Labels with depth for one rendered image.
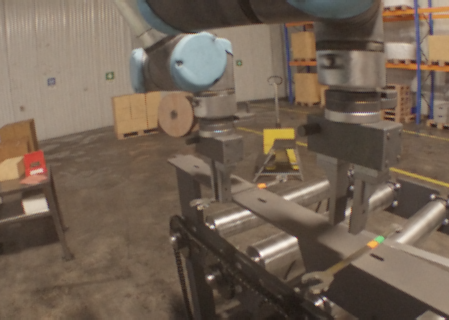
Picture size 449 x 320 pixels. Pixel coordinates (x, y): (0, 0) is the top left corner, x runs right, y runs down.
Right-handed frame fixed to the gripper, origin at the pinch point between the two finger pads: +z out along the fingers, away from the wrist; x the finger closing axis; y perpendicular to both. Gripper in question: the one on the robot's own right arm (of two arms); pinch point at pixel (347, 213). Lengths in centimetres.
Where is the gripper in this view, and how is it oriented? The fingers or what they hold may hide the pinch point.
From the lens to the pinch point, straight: 44.9
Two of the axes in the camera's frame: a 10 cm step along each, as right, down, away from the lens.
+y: -8.6, 2.0, -4.7
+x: 5.1, 2.1, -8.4
